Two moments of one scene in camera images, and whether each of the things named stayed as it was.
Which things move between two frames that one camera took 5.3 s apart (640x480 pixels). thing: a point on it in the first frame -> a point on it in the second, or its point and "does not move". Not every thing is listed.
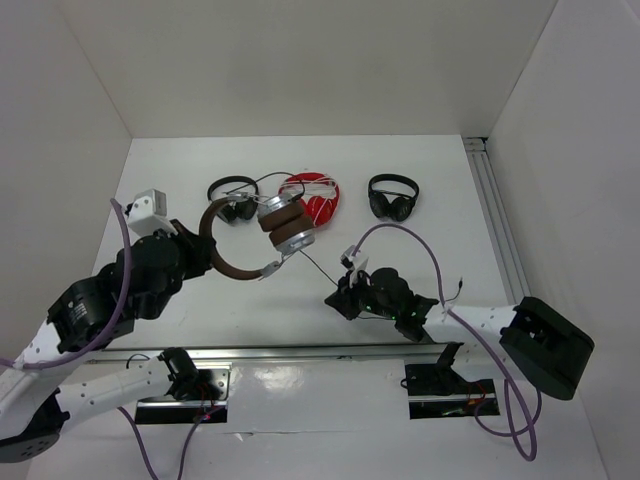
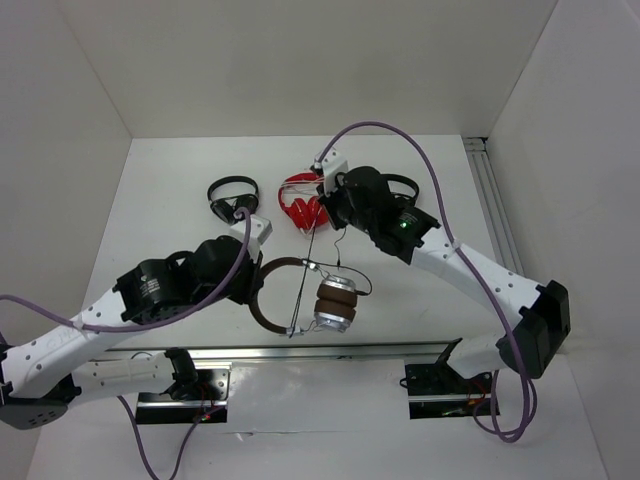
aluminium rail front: (272, 353) does not move
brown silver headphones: (282, 217) -> (336, 301)
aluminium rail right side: (498, 220) does not move
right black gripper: (342, 300) -> (328, 203)
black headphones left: (231, 211) does not move
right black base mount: (437, 390) does not move
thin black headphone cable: (301, 197) -> (339, 266)
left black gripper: (200, 248) -> (255, 282)
